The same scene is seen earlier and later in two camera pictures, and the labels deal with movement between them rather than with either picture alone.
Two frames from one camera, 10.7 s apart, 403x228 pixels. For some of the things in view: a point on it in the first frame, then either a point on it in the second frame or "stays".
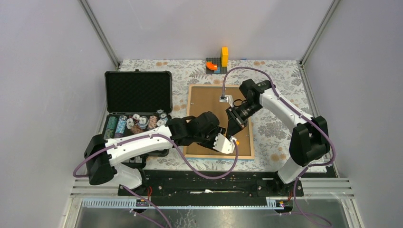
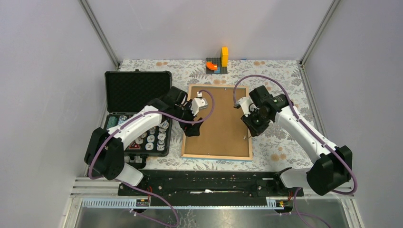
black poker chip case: (136, 102) stays
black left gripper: (216, 130) → (189, 129)
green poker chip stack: (110, 128) stays
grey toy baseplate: (217, 61) stays
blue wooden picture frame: (216, 156) stays
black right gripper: (235, 125) → (254, 131)
